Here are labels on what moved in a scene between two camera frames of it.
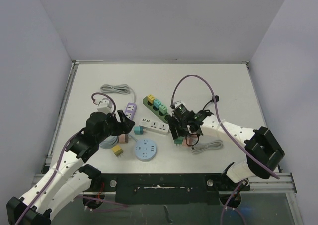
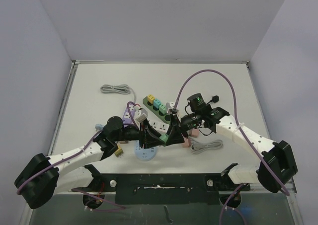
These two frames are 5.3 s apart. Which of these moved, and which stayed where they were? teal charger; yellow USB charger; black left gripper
Moved: black left gripper
Stayed: teal charger; yellow USB charger
